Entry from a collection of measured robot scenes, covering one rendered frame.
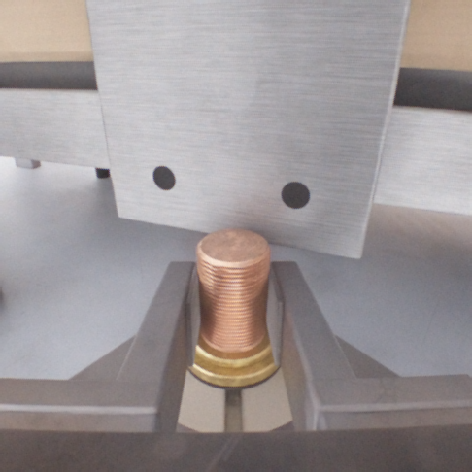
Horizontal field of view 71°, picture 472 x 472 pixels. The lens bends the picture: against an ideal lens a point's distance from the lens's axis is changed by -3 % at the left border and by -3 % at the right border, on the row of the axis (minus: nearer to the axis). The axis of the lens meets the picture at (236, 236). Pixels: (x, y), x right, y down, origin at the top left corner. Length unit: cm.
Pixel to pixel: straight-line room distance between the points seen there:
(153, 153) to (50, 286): 23
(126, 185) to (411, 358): 23
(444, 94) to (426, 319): 18
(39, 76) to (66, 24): 5
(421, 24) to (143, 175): 17
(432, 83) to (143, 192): 17
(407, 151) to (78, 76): 24
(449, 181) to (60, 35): 28
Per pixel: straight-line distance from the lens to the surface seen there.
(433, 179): 20
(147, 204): 17
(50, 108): 27
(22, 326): 33
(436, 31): 23
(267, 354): 16
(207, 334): 16
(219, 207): 15
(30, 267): 40
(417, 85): 23
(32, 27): 33
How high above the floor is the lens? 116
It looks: 29 degrees up
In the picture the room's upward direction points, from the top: 179 degrees counter-clockwise
